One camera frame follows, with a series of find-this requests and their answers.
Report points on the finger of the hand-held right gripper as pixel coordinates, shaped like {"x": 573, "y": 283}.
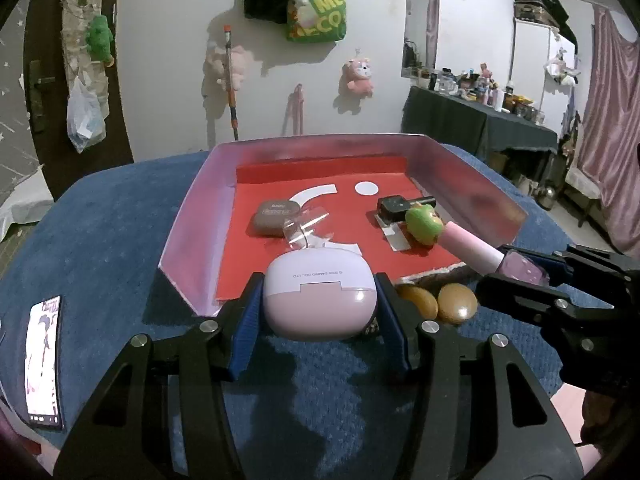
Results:
{"x": 510, "y": 296}
{"x": 540, "y": 258}

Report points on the grey star-print sheet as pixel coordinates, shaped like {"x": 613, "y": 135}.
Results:
{"x": 15, "y": 110}

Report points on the smartphone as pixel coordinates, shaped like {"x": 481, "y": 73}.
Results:
{"x": 45, "y": 360}

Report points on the table with dark cloth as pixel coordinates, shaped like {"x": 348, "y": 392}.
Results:
{"x": 450, "y": 115}

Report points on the metal pot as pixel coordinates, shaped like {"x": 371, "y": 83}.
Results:
{"x": 545, "y": 196}

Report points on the white plush bag charm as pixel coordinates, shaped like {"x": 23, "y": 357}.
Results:
{"x": 301, "y": 2}

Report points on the white wardrobe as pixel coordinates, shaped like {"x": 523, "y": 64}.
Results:
{"x": 530, "y": 60}

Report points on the dark brown door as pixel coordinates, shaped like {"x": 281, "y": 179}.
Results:
{"x": 50, "y": 150}

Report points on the clear plastic bag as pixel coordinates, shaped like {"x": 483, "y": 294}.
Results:
{"x": 85, "y": 120}

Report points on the green plush toy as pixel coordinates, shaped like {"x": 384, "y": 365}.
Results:
{"x": 100, "y": 37}

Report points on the white plush toy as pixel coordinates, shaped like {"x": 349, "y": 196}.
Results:
{"x": 562, "y": 67}

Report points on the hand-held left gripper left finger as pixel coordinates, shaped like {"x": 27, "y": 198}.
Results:
{"x": 245, "y": 330}

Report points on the green tote bag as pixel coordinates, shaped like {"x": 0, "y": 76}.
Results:
{"x": 325, "y": 15}

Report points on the pink curtain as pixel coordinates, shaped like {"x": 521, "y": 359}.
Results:
{"x": 610, "y": 110}

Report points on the green duck toy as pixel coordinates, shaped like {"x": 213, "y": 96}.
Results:
{"x": 422, "y": 225}

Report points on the dark luggage case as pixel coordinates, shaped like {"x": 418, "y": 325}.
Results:
{"x": 535, "y": 10}

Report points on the lilac earbuds case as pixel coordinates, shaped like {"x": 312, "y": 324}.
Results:
{"x": 320, "y": 305}

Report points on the black nail polish bottle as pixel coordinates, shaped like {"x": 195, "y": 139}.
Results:
{"x": 392, "y": 208}

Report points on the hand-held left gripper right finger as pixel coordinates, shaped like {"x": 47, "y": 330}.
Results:
{"x": 395, "y": 325}

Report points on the wall mirror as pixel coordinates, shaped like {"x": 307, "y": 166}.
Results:
{"x": 422, "y": 15}

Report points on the white plastic sheet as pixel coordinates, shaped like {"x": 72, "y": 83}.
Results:
{"x": 20, "y": 210}

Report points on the shallow cardboard box red liner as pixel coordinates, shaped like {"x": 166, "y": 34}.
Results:
{"x": 350, "y": 220}

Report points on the brown eyeshadow case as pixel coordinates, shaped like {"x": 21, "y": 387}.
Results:
{"x": 272, "y": 217}

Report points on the purple nail polish pink cap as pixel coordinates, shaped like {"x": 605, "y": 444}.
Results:
{"x": 475, "y": 252}

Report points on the orange-tipped pencil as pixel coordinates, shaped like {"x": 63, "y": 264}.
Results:
{"x": 231, "y": 105}

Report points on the pink plush toy with horns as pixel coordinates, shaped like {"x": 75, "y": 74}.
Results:
{"x": 357, "y": 75}

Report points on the row of cosmetic bottles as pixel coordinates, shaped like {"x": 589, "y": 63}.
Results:
{"x": 480, "y": 87}

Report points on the hanging clear organizer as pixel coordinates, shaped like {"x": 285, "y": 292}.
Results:
{"x": 75, "y": 20}

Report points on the pale pink plush toy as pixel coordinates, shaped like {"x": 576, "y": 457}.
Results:
{"x": 240, "y": 62}

